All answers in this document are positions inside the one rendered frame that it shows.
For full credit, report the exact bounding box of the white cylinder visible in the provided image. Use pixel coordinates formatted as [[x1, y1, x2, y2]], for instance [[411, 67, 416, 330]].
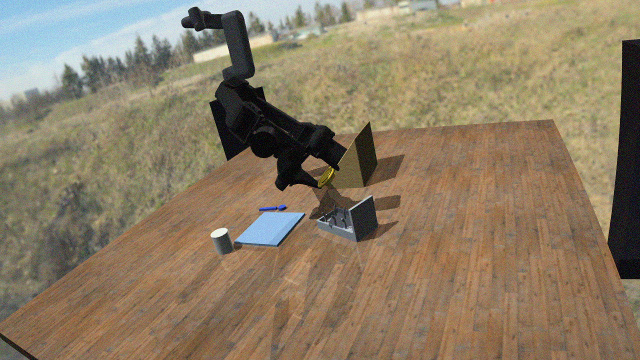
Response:
[[210, 228, 234, 255]]

